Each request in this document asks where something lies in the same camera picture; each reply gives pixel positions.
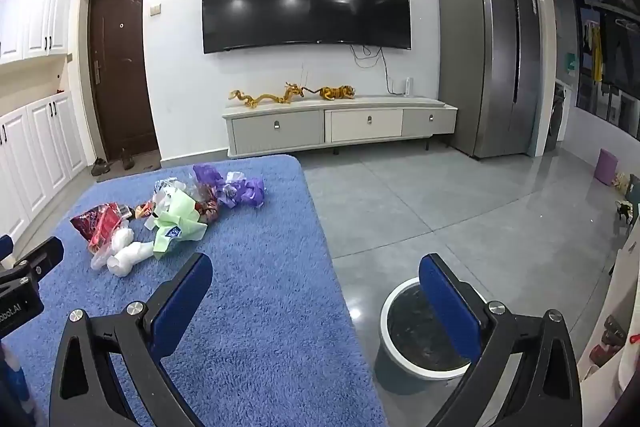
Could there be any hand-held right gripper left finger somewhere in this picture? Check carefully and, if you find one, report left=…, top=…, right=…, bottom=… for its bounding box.
left=49, top=252, right=214, bottom=427

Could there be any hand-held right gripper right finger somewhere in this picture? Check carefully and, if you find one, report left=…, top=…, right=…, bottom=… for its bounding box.
left=418, top=253, right=583, bottom=427

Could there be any white trash bin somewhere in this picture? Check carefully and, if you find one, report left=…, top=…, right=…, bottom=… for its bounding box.
left=374, top=277, right=493, bottom=395

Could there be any light green wrapper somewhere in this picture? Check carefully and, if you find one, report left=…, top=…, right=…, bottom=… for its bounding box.
left=152, top=189, right=207, bottom=260

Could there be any white printed plastic bag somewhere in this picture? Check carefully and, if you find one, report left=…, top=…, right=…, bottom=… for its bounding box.
left=150, top=177, right=193, bottom=220

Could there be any person's left hand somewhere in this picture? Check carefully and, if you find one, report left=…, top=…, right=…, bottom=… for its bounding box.
left=0, top=344, right=31, bottom=427

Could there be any red snack wrapper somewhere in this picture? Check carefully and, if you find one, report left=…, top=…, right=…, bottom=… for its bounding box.
left=70, top=203, right=133, bottom=254

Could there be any white crumpled tissue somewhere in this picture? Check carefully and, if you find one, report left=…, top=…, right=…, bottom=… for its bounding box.
left=106, top=242, right=154, bottom=278
left=111, top=228, right=136, bottom=254

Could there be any dark red wrapper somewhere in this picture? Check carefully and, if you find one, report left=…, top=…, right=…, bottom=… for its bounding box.
left=195, top=192, right=221, bottom=224

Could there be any blue fluffy mat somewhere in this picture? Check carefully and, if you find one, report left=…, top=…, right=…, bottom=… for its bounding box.
left=10, top=154, right=388, bottom=427

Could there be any white lower cabinet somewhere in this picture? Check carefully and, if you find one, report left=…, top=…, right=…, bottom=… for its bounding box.
left=0, top=91, right=87, bottom=253

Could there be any white cabinet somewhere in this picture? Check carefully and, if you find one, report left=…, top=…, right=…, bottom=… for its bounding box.
left=0, top=91, right=87, bottom=253
left=0, top=0, right=76, bottom=65

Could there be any brown entrance door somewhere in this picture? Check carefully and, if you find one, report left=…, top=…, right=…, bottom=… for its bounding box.
left=87, top=0, right=161, bottom=162

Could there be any grey television cabinet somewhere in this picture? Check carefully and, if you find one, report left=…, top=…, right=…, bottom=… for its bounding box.
left=222, top=96, right=458, bottom=158

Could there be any purple stool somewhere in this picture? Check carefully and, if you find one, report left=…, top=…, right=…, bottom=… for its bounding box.
left=596, top=148, right=621, bottom=184

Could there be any gold dragon figurine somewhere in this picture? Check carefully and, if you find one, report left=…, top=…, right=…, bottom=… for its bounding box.
left=229, top=82, right=308, bottom=108

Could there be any white upper cabinet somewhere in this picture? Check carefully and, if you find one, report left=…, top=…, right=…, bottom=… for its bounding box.
left=0, top=0, right=76, bottom=65

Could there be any gold tiger figurine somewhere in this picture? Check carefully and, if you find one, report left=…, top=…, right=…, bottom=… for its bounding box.
left=315, top=86, right=357, bottom=102

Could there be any grey refrigerator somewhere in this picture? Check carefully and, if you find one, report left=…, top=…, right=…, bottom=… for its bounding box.
left=436, top=0, right=541, bottom=159

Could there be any yellow hanging garment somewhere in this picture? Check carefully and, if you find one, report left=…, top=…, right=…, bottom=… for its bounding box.
left=590, top=26, right=604, bottom=82

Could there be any television cable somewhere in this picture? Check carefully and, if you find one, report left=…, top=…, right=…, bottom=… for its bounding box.
left=350, top=44, right=406, bottom=95

